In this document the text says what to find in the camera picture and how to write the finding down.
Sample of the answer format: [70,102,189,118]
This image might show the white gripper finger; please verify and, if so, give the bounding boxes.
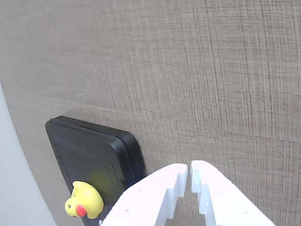
[98,163,189,226]
[190,160,276,226]

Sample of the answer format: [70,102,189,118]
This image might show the black plastic flat case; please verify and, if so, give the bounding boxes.
[45,115,147,226]

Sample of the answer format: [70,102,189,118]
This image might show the yellow rubber duck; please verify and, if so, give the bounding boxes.
[64,180,105,220]

